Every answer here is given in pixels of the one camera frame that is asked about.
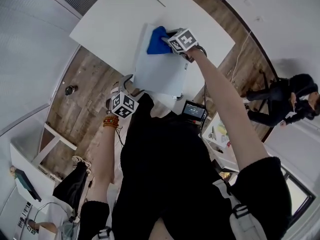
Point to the small figurine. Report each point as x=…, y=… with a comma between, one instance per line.
x=12, y=171

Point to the dark bottle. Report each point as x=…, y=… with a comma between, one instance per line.
x=70, y=90

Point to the dark teal box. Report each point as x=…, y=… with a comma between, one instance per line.
x=27, y=186

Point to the small white side table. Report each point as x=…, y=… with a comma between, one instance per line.
x=217, y=144

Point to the blue cloth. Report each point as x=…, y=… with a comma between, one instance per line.
x=156, y=42

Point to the light blue board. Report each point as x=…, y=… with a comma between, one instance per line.
x=160, y=71

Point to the person's left forearm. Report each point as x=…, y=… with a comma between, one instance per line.
x=105, y=154

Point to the dark framed window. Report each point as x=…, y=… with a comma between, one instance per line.
x=300, y=196

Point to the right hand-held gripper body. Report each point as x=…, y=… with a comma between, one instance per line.
x=183, y=40

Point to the person's right forearm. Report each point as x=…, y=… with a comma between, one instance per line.
x=220, y=96

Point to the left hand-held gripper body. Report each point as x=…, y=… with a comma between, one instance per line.
x=125, y=105

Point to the person's black clothing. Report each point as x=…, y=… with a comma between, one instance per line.
x=162, y=171

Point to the white desk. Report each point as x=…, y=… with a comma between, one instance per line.
x=30, y=166

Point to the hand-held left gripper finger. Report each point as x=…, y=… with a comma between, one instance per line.
x=121, y=84
x=137, y=95

